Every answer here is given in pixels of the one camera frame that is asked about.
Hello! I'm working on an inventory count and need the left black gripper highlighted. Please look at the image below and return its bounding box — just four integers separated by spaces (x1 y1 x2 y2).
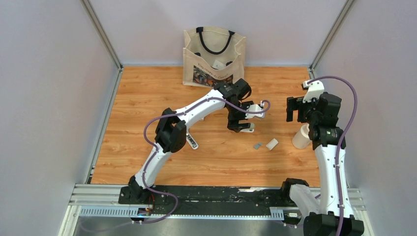
226 101 254 133

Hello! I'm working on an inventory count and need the grey staple strip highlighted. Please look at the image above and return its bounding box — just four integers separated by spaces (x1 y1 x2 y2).
253 142 262 149

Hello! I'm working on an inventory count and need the staples tray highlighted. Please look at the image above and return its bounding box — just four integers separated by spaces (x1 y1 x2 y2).
266 138 279 151

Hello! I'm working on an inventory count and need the white stapler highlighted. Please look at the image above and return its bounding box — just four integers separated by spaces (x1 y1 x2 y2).
186 131 199 150

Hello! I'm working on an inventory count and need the grey stapler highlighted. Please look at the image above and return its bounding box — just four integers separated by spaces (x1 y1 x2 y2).
241 123 255 133

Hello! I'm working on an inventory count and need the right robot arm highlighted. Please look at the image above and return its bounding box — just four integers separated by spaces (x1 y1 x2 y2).
280 92 364 236

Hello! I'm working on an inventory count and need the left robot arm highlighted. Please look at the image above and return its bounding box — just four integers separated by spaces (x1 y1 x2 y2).
119 79 264 204

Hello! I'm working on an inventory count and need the white plastic bottle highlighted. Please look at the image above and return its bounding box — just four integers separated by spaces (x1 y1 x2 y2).
292 124 312 149

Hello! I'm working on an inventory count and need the beige canvas tote bag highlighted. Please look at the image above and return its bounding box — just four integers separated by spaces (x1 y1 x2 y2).
182 26 246 88

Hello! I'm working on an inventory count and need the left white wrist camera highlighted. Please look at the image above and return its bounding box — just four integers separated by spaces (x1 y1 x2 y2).
245 104 265 119

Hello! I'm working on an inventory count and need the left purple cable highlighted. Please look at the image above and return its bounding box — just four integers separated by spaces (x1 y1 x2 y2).
142 99 271 225

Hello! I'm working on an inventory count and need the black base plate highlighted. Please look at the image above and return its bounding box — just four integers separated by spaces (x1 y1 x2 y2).
118 185 296 216

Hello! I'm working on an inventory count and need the aluminium frame rail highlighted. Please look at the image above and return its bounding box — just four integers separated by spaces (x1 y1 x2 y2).
57 184 375 236

